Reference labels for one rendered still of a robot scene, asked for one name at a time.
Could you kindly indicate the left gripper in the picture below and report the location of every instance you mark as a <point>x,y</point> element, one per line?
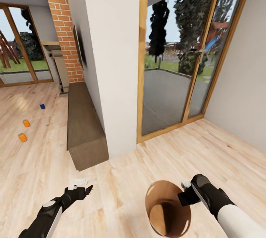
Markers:
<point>78,194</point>

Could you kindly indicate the cabinet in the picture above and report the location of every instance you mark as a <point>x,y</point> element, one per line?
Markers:
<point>86,140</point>

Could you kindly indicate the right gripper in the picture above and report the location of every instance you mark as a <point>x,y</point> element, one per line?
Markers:
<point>186,199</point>

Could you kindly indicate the trash can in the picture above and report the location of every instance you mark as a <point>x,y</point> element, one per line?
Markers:
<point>166,215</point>

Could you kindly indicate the door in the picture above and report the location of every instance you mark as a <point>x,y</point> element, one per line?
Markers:
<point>25,63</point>
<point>182,47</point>

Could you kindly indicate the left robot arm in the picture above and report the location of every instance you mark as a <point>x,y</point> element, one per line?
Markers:
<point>49,215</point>

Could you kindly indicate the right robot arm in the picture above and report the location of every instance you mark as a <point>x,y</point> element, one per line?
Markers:
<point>234,222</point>

